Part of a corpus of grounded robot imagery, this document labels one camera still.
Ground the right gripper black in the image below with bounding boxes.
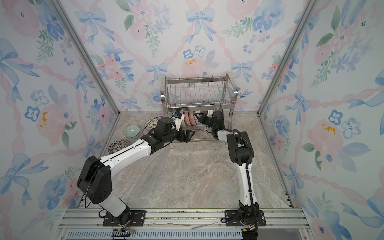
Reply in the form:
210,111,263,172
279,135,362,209
195,113,217,131

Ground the steel two-tier dish rack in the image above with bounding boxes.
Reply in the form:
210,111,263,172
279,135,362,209
159,73,240,149

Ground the green geometric pattern bowl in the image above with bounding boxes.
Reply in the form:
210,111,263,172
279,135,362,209
193,112,199,126

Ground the maroon patterned white bowl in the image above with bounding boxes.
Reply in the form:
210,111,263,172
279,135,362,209
145,119,158,131

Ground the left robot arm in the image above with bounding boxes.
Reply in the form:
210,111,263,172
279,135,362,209
77,117,195,227

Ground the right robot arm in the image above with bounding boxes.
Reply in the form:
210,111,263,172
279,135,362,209
195,110,260,231

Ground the mint green bowl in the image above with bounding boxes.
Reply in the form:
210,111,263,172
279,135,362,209
123,125,141,139

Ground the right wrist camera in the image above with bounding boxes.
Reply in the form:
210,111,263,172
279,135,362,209
207,110,214,118

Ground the black corrugated cable conduit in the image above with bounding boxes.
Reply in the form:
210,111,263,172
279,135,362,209
233,128,255,164

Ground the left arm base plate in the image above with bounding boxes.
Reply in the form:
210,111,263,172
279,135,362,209
102,210,146,227

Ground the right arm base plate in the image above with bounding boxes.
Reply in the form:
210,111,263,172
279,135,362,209
221,210,267,227

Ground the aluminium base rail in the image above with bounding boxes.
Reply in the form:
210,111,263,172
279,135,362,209
53,208,315,240

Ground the right aluminium frame post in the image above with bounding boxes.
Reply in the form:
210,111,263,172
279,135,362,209
257,0,319,116

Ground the aluminium frame post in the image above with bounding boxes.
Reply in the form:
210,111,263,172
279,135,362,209
47,0,121,115
257,0,319,116

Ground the left aluminium frame post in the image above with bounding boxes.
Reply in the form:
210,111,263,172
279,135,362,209
47,0,121,115

